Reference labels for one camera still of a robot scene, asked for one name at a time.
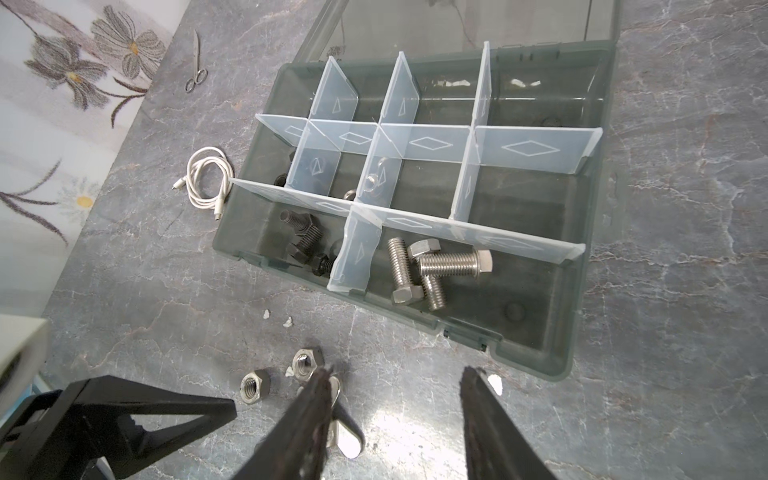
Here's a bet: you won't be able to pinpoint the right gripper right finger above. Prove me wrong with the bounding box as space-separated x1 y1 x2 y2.
460 367 555 479

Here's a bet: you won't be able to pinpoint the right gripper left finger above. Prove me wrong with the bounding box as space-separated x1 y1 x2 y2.
234 368 333 479

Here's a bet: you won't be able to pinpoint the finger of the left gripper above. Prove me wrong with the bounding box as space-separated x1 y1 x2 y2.
1 375 237 479

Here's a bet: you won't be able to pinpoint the black hex bolt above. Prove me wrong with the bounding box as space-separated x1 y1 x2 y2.
309 254 334 277
286 225 323 264
279 210 315 235

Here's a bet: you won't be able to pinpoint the silver wing nut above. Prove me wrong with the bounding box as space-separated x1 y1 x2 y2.
326 375 364 459
363 157 389 196

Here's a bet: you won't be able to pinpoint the silver hex nut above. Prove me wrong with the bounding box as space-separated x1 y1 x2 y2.
291 347 325 383
240 370 270 405

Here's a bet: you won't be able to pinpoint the grey plastic organizer box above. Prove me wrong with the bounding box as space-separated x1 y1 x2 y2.
213 1 621 381

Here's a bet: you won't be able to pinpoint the small silver scissors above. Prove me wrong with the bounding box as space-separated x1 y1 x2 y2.
184 31 208 94

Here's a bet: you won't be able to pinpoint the white coiled usb cable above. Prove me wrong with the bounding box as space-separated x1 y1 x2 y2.
172 146 235 222

